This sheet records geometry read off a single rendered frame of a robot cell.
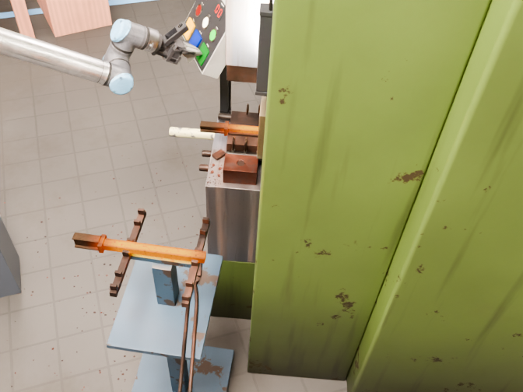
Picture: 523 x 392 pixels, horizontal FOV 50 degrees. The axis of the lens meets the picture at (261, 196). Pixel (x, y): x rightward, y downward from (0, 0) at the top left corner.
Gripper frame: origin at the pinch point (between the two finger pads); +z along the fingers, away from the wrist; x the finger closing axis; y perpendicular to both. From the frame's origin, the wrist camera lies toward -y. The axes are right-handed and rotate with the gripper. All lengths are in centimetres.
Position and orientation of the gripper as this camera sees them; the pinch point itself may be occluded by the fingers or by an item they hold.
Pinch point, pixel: (200, 51)
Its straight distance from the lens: 245.1
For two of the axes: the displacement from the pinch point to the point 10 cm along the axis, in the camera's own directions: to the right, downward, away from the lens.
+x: 3.6, 7.1, -6.1
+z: 7.8, 1.2, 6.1
